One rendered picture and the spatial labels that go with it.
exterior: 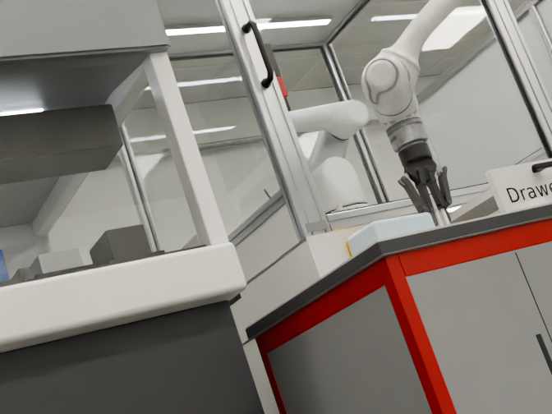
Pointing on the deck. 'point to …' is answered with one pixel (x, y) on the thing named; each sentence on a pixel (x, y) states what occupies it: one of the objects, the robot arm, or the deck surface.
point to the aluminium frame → (277, 218)
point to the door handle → (260, 51)
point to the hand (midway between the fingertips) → (442, 224)
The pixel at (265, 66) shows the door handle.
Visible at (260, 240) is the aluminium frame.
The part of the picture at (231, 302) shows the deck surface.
